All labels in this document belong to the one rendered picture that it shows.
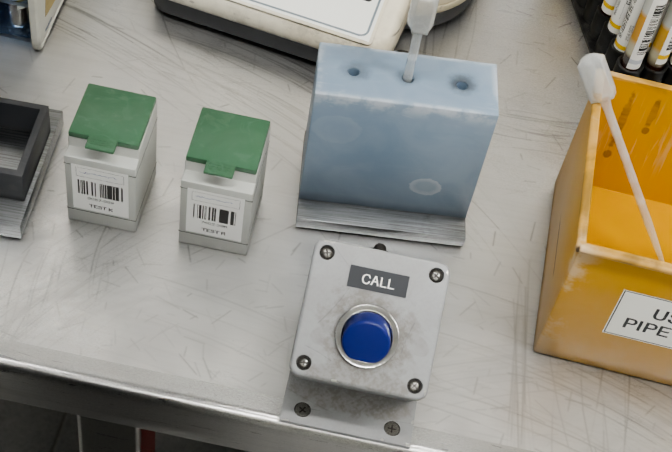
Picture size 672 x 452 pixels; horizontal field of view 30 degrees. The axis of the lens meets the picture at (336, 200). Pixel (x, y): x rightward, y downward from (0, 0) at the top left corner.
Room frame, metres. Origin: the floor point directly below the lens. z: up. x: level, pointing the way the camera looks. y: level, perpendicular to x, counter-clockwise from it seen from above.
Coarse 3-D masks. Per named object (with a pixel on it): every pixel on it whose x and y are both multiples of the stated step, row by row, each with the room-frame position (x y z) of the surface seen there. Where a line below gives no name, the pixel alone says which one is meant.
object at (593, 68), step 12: (588, 60) 0.51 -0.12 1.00; (600, 60) 0.51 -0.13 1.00; (588, 72) 0.50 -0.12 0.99; (600, 72) 0.51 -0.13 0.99; (588, 84) 0.50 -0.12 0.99; (600, 84) 0.50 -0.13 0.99; (612, 84) 0.51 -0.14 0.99; (588, 96) 0.50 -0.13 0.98; (600, 96) 0.50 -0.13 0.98; (612, 96) 0.50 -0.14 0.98
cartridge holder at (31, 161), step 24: (0, 120) 0.48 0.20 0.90; (24, 120) 0.48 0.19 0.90; (48, 120) 0.48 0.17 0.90; (0, 144) 0.46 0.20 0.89; (24, 144) 0.47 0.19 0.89; (48, 144) 0.47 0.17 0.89; (0, 168) 0.43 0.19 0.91; (24, 168) 0.43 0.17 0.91; (0, 192) 0.42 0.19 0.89; (24, 192) 0.43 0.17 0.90; (0, 216) 0.41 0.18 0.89; (24, 216) 0.42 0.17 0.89
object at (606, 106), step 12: (612, 108) 0.50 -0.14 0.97; (612, 120) 0.50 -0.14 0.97; (612, 132) 0.50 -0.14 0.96; (624, 144) 0.49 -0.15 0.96; (624, 156) 0.49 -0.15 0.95; (624, 168) 0.49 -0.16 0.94; (636, 180) 0.48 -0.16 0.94; (636, 192) 0.48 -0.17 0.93; (648, 216) 0.48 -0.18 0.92; (648, 228) 0.47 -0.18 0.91; (660, 252) 0.47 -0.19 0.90
